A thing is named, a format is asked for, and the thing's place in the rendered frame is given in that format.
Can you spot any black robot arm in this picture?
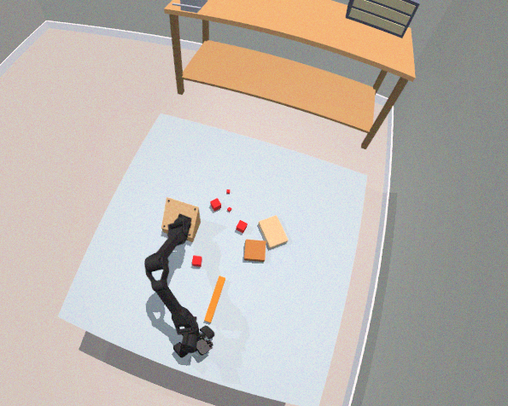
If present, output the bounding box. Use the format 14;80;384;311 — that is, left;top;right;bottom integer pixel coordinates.
144;214;213;356

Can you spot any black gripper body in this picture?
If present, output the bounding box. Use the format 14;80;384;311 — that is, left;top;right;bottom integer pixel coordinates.
173;326;215;358

